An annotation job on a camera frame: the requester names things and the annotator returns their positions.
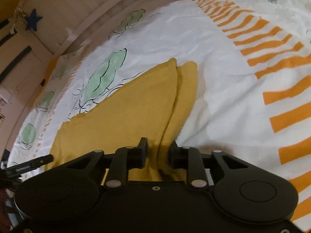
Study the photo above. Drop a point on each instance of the orange fitted bed sheet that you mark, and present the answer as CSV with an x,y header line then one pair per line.
x,y
48,72

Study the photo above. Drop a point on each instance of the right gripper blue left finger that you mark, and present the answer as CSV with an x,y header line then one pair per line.
x,y
123,160

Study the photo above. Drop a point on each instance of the light wooden bed frame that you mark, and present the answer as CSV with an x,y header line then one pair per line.
x,y
66,25

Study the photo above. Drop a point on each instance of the white leaf-print duvet cover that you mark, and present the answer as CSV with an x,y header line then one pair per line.
x,y
250,122

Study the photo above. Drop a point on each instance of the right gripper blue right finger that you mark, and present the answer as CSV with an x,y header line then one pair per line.
x,y
190,160

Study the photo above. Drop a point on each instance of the mustard yellow knit sweater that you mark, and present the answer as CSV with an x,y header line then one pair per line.
x,y
154,105

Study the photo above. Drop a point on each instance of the dark blue star decoration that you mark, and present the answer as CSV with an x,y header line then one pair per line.
x,y
32,20

